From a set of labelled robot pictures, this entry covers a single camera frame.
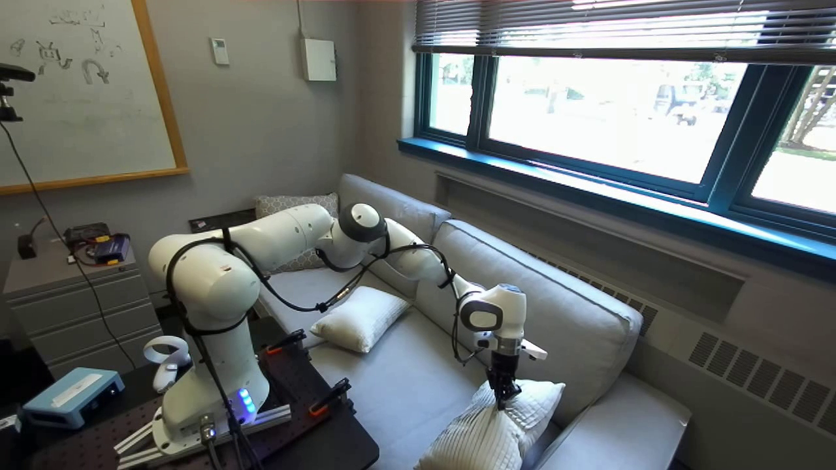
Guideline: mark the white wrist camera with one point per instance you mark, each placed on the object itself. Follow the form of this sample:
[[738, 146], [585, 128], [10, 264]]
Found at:
[[533, 351]]

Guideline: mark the white wall thermostat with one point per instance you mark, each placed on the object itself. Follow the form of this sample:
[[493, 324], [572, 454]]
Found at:
[[219, 49]]

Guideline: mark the small black desk item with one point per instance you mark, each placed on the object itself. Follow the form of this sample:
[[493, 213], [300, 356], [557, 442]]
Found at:
[[27, 247]]

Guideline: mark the wood framed whiteboard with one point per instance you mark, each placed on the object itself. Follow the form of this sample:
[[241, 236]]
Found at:
[[79, 95]]

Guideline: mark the wall heater vent grille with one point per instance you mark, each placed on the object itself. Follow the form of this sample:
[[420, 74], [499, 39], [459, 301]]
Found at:
[[766, 380]]

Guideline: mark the grey drawer cabinet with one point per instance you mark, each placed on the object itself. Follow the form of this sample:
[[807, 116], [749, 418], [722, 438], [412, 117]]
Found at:
[[60, 304]]

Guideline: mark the black camera on stand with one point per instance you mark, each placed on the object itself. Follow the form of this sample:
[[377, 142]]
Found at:
[[14, 79]]

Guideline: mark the black device with orange parts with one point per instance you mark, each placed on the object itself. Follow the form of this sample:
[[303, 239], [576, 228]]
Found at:
[[95, 248]]

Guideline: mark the light blue box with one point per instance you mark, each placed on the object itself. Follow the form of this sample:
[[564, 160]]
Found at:
[[74, 393]]

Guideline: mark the wide blue framed window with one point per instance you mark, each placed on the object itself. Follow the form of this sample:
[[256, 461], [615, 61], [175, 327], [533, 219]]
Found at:
[[608, 113]]

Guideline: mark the black robot table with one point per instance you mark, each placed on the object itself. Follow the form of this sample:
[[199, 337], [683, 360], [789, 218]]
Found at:
[[339, 438]]

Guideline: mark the grey fabric sofa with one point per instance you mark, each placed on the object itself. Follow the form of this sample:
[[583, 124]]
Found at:
[[627, 427]]

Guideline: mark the white wall box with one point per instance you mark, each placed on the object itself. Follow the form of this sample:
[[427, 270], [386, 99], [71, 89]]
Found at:
[[320, 59]]

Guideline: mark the white VR controller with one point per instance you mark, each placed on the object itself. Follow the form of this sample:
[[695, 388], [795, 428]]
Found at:
[[165, 352]]

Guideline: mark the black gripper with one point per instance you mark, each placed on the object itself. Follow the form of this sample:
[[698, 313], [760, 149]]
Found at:
[[501, 372]]

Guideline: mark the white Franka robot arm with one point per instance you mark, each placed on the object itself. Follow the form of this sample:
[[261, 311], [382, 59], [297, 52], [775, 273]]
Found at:
[[210, 287]]

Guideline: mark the dark window blinds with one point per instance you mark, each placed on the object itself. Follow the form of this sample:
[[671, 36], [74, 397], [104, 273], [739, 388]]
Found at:
[[608, 21]]

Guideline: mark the grey sofa seat cushion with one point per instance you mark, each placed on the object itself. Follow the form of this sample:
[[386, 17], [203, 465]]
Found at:
[[303, 286], [393, 393]]

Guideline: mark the black wall power strip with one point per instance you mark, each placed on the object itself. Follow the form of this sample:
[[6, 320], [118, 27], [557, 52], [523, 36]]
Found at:
[[218, 218]]

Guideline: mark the white striped pillow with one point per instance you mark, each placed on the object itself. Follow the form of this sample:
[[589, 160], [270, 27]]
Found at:
[[359, 316], [486, 438]]

